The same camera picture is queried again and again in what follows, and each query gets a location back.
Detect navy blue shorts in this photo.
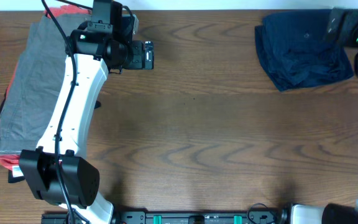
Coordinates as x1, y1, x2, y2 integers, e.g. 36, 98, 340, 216
254, 9, 353, 91

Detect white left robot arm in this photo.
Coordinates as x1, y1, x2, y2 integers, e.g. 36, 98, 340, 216
19, 29, 154, 223

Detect red folded garment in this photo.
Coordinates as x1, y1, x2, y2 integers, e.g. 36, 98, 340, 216
0, 6, 91, 171

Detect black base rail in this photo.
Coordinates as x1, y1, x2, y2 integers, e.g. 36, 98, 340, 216
41, 211, 287, 224

